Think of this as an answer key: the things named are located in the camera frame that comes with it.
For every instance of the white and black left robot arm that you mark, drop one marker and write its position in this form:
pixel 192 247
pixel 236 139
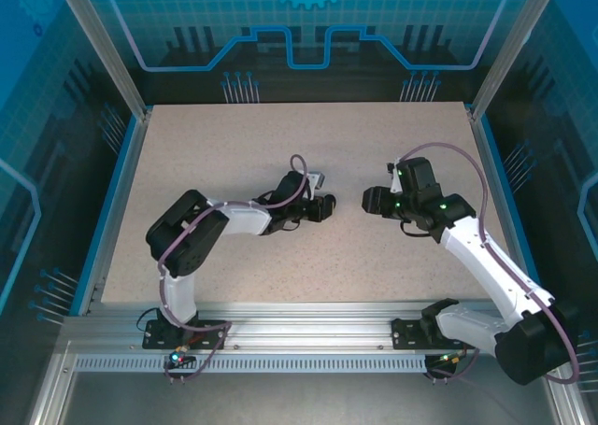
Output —
pixel 243 217

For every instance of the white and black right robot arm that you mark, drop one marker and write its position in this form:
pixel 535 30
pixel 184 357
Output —
pixel 486 261

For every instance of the small indicator circuit board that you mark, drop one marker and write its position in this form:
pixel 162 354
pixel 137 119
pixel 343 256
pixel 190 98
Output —
pixel 448 359
pixel 176 358

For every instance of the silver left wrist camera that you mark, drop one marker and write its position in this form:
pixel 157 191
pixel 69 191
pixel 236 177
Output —
pixel 319 179

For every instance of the side rail with blue trim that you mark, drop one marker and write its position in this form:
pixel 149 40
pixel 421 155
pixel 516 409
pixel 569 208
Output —
pixel 117 210
pixel 502 201

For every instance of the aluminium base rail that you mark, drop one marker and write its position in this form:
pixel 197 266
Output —
pixel 303 322

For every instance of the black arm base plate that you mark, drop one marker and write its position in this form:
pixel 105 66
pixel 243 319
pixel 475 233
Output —
pixel 212 342
pixel 404 336

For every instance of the aluminium frame post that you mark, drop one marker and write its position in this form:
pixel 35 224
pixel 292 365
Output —
pixel 517 37
pixel 100 37

